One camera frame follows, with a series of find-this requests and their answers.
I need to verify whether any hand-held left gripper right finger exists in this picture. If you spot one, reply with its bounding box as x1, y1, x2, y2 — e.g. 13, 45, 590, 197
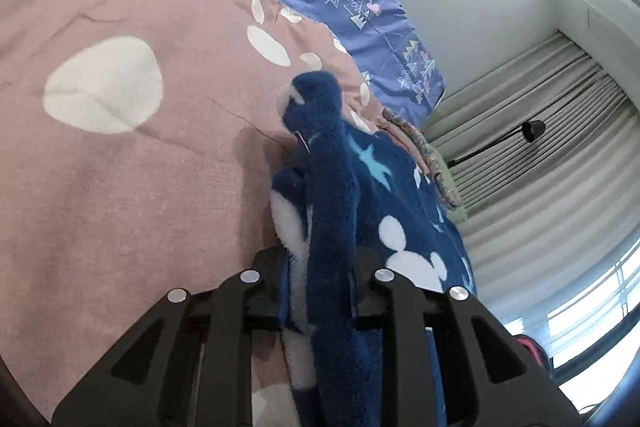
352, 252, 584, 427

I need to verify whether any floral folded garment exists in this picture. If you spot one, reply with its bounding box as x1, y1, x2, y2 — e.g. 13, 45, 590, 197
382, 107, 461, 210

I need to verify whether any pink polka dot blanket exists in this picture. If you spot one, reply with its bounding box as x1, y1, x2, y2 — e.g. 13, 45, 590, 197
0, 0, 386, 427

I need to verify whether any navy star-print fleece pajama top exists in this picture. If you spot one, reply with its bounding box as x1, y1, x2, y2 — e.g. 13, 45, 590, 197
270, 69, 476, 427

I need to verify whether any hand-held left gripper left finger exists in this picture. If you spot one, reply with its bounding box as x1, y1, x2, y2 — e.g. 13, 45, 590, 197
52, 249, 292, 427

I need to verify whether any green pillow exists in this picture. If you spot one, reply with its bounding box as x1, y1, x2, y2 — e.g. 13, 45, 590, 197
439, 167, 468, 223

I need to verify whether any black floor lamp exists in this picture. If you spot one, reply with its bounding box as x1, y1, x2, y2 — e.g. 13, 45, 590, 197
446, 120, 547, 168

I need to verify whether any grey pleated curtain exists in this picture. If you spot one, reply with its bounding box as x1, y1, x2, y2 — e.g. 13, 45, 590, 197
422, 32, 640, 358

